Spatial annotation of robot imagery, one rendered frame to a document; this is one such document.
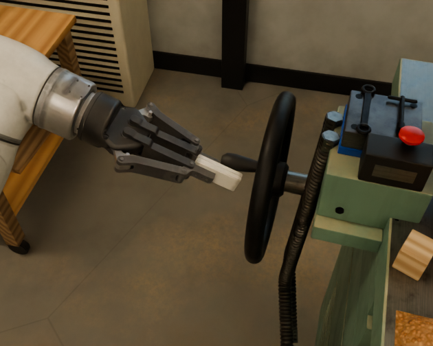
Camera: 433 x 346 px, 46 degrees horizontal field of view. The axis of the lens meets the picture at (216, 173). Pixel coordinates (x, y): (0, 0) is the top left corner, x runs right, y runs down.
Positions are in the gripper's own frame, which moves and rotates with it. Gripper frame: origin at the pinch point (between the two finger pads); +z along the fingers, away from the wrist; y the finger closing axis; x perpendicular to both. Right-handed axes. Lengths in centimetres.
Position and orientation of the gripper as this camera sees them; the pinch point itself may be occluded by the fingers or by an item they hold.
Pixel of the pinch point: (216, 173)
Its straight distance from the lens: 74.5
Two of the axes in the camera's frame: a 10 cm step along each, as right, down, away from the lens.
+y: 2.7, -7.2, 6.4
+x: -3.3, 5.5, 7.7
